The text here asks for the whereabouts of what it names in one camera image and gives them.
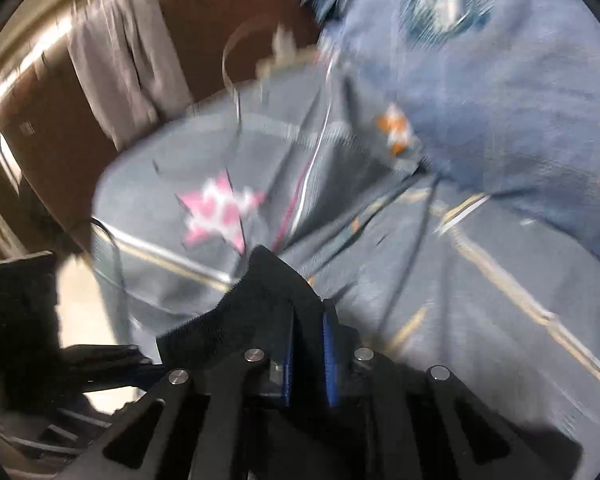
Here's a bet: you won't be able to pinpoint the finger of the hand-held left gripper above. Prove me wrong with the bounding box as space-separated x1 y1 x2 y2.
59 343 152 365
79 361 170 395

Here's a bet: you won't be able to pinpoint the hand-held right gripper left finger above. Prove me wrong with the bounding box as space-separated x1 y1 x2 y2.
65 307 297 480

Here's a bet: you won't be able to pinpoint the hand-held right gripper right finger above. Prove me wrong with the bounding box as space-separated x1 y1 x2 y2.
322 300 583 480

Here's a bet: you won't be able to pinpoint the black pants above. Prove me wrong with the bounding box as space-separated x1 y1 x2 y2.
154 245 331 480

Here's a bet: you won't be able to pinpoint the grey star print bed sheet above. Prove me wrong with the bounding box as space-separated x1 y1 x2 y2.
89 60 600 443

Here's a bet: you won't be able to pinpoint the grey hanging curtain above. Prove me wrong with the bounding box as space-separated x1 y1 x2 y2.
67 0 194 154

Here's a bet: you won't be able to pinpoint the white power strip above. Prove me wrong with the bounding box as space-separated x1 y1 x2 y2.
256 49 323 77

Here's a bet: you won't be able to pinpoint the white charger plug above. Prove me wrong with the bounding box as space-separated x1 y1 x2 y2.
274 26 297 55

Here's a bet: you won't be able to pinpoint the brown wooden headboard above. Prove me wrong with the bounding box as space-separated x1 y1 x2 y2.
0 0 332 257

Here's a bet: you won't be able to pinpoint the white charging cable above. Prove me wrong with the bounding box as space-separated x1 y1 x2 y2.
221 14 342 241

